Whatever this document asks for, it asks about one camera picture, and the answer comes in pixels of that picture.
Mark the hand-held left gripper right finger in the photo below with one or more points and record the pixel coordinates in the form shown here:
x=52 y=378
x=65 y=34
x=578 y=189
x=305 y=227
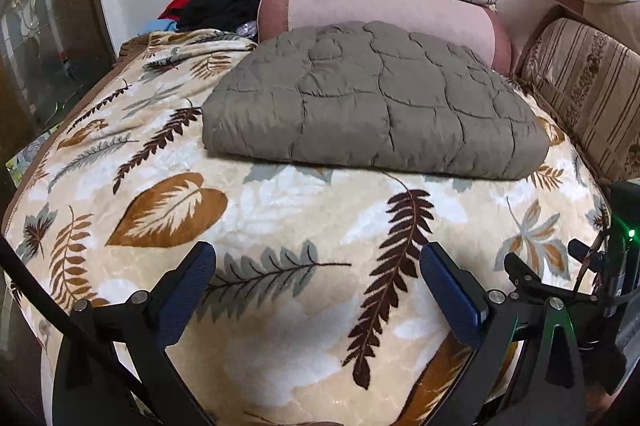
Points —
x=450 y=301

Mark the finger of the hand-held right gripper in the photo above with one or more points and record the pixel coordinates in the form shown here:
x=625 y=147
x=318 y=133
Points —
x=540 y=278

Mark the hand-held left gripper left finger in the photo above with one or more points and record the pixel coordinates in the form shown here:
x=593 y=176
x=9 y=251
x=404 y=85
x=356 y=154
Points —
x=186 y=296

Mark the grey quilted blanket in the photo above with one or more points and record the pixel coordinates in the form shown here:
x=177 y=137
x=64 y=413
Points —
x=370 y=100

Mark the leaf print blanket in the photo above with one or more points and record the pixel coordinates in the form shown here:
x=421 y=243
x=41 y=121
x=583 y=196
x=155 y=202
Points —
x=280 y=226

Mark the striped floral sofa backrest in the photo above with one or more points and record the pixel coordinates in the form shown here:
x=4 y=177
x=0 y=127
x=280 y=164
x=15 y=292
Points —
x=585 y=90

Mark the blue cloth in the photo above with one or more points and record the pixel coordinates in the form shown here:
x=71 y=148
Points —
x=160 y=27

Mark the black cloth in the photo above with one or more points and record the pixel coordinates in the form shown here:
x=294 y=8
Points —
x=225 y=8

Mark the red cloth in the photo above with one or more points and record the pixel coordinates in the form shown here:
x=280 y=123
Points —
x=177 y=3

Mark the pink bolster pillow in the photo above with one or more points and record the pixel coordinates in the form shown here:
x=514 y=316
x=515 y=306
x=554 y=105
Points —
x=380 y=15

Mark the glass panel door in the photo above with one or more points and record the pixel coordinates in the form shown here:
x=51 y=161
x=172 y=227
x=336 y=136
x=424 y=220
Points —
x=35 y=35

